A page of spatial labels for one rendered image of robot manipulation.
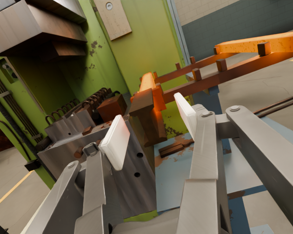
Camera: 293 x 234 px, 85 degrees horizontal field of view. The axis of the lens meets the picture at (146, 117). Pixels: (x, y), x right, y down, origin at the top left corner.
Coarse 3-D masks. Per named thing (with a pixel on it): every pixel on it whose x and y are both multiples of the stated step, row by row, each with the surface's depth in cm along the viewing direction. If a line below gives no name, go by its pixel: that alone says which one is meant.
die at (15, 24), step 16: (0, 16) 49; (16, 16) 49; (32, 16) 49; (48, 16) 57; (0, 32) 50; (16, 32) 50; (32, 32) 50; (48, 32) 53; (64, 32) 65; (80, 32) 83; (0, 48) 52; (16, 48) 54; (32, 48) 61
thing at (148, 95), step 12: (144, 84) 34; (144, 96) 20; (156, 96) 23; (132, 108) 17; (144, 108) 16; (156, 108) 24; (144, 120) 16; (156, 120) 20; (144, 132) 20; (156, 132) 17; (144, 144) 17
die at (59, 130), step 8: (88, 104) 68; (72, 112) 60; (80, 112) 60; (88, 112) 60; (56, 120) 64; (64, 120) 61; (72, 120) 61; (80, 120) 61; (88, 120) 61; (96, 120) 64; (48, 128) 63; (56, 128) 63; (64, 128) 63; (72, 128) 63; (80, 128) 63; (56, 136) 64; (64, 136) 64
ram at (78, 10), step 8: (0, 0) 47; (8, 0) 47; (16, 0) 48; (32, 0) 50; (40, 0) 51; (48, 0) 53; (56, 0) 56; (64, 0) 63; (72, 0) 73; (0, 8) 48; (48, 8) 58; (56, 8) 60; (64, 8) 63; (72, 8) 69; (80, 8) 81; (64, 16) 70; (72, 16) 73; (80, 16) 77
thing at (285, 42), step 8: (288, 32) 26; (240, 40) 38; (248, 40) 34; (256, 40) 30; (264, 40) 28; (272, 40) 26; (280, 40) 25; (288, 40) 23; (224, 48) 44; (232, 48) 40; (240, 48) 36; (248, 48) 33; (256, 48) 31; (272, 48) 27; (280, 48) 25; (288, 48) 24
